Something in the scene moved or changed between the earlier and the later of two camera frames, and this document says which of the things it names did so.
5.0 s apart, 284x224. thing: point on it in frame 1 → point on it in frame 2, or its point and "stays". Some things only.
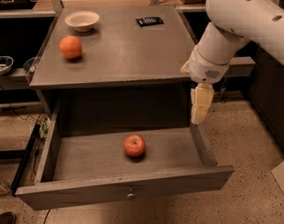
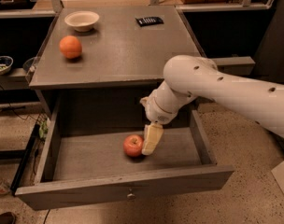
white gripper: (204, 68) → (155, 111)
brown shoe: (6, 217) stays
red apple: (134, 145) stays
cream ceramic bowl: (81, 21) stays
